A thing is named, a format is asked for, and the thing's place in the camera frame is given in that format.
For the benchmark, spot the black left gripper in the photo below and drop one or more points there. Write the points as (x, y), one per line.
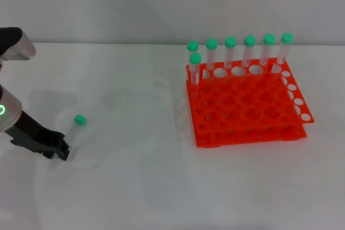
(35, 135)

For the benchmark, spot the clear test tube green cap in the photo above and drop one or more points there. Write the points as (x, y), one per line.
(80, 119)
(193, 45)
(269, 38)
(230, 42)
(211, 43)
(249, 40)
(195, 58)
(287, 38)

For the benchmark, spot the orange test tube rack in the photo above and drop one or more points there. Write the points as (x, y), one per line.
(242, 100)

